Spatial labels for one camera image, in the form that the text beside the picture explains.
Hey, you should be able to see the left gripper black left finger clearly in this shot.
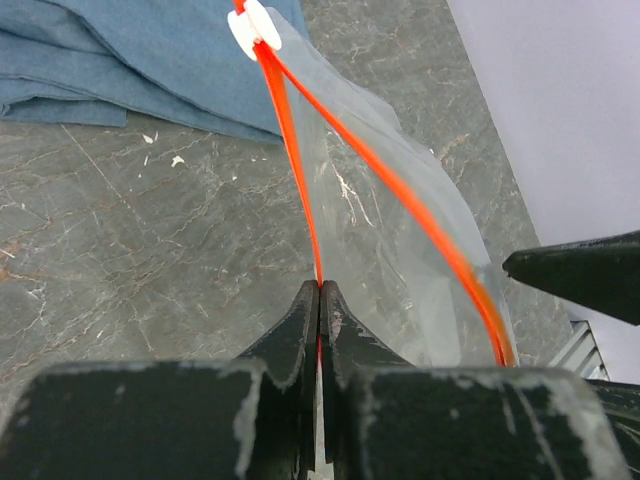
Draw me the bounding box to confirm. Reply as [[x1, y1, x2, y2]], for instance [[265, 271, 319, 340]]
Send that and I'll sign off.
[[1, 281, 320, 479]]

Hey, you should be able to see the blue folded cloth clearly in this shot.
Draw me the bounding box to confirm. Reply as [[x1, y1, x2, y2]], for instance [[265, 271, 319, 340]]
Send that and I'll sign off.
[[1, 0, 281, 143]]

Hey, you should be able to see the clear zip bag orange zipper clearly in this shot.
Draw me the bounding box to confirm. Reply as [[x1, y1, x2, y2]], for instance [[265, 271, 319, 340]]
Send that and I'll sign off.
[[227, 1, 518, 367]]

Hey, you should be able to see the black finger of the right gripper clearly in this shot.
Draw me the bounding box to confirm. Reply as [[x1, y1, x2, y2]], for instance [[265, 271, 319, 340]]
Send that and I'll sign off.
[[502, 231, 639, 325]]

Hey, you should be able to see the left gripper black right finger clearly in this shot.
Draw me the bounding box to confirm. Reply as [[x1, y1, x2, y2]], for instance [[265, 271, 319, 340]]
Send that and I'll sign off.
[[319, 281, 633, 479]]

